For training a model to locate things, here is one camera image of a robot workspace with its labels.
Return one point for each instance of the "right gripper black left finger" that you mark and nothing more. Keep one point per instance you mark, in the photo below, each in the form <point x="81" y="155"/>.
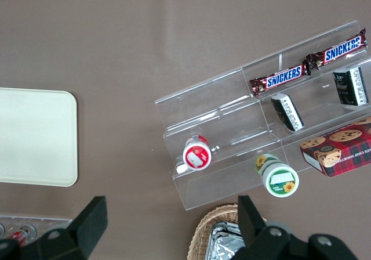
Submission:
<point x="87" y="231"/>

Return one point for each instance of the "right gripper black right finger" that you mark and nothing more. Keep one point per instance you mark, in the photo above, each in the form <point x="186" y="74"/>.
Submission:
<point x="255" y="234"/>

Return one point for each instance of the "aluminium foil tray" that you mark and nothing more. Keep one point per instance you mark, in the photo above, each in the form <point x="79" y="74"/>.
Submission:
<point x="224" y="242"/>

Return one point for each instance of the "oval tan wicker basket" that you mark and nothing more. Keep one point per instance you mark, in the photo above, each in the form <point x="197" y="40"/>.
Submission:
<point x="200" y="234"/>

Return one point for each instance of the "cream plastic serving tray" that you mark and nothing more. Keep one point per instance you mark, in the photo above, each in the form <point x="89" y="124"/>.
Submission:
<point x="37" y="138"/>

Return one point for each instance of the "clear acrylic bottle rack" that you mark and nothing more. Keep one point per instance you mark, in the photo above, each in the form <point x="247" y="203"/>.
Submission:
<point x="49" y="220"/>

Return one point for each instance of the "green lid yogurt cup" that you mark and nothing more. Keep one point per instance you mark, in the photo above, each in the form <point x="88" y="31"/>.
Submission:
<point x="279" y="180"/>

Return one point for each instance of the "red cola bottle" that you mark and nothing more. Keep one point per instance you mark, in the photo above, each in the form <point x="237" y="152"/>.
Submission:
<point x="21" y="234"/>

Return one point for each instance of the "red lid yogurt cup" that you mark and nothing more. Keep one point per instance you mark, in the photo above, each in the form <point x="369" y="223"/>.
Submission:
<point x="197" y="155"/>

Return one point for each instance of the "clear acrylic step display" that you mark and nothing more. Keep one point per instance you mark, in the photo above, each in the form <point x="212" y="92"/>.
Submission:
<point x="232" y="117"/>

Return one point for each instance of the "red tartan cookie box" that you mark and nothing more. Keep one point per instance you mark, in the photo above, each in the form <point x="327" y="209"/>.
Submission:
<point x="345" y="152"/>

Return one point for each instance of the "small black white box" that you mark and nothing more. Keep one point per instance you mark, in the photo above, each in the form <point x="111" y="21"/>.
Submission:
<point x="287" y="112"/>
<point x="350" y="86"/>

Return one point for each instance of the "Snickers chocolate bar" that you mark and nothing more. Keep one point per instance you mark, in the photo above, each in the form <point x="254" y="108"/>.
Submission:
<point x="339" y="49"/>
<point x="282" y="78"/>

